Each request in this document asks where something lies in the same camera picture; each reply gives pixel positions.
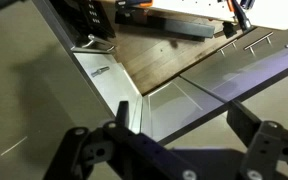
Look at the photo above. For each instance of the black orange handled clamp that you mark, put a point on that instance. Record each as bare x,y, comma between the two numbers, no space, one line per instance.
242,19

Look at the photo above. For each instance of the white cabinet door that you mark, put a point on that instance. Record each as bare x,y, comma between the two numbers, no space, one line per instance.
114,85

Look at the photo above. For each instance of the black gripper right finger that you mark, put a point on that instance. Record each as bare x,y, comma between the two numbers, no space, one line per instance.
266,142

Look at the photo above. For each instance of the silver cabinet door handle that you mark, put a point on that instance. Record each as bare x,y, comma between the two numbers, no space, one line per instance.
100,71

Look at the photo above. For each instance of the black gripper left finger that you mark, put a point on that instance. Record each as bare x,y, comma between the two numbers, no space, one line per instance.
131,156

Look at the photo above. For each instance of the silver drawer handle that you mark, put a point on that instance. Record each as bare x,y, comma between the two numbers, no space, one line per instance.
99,43

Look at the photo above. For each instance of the white robot base cart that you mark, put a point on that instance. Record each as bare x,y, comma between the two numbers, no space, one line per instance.
271,14

